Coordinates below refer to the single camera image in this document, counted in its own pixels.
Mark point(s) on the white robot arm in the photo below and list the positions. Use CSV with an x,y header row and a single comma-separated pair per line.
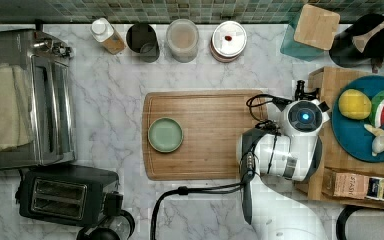
x,y
292,151

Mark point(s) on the black drawer knob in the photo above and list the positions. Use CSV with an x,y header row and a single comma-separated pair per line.
x,y
301,94

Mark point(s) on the bamboo cutting board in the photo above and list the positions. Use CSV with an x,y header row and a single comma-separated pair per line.
x,y
211,121

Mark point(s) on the green ceramic bowl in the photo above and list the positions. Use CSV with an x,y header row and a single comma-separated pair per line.
x,y
165,135

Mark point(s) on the glass jar with cereal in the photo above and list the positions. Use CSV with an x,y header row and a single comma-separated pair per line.
x,y
182,38

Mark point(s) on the jar with white lid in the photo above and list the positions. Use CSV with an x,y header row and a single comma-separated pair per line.
x,y
228,41

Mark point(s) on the dark metal cup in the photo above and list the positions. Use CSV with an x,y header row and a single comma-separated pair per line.
x,y
142,39

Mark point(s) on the bottle with white cap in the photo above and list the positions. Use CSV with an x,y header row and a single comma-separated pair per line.
x,y
105,34

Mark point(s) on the black slot toaster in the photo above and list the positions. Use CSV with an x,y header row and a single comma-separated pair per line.
x,y
66,194

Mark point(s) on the teal container with wooden lid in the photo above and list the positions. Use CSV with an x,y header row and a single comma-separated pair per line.
x,y
311,33

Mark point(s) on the stainless toaster oven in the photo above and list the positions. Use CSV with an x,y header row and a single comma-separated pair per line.
x,y
45,58

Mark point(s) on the blue plate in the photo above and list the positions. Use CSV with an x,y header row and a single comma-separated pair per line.
x,y
351,134

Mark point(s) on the yellow toy lemon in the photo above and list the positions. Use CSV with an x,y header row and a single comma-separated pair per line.
x,y
354,104

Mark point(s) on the black utensil holder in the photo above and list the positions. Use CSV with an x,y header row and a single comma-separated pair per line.
x,y
343,52

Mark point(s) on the brown tea box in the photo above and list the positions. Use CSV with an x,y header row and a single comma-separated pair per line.
x,y
353,186

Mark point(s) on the black round object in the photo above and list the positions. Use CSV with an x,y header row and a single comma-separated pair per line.
x,y
360,223

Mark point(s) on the wooden spoon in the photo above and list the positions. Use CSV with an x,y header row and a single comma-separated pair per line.
x,y
361,41

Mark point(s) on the beige folded towel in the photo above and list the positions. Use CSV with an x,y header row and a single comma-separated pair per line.
x,y
15,107

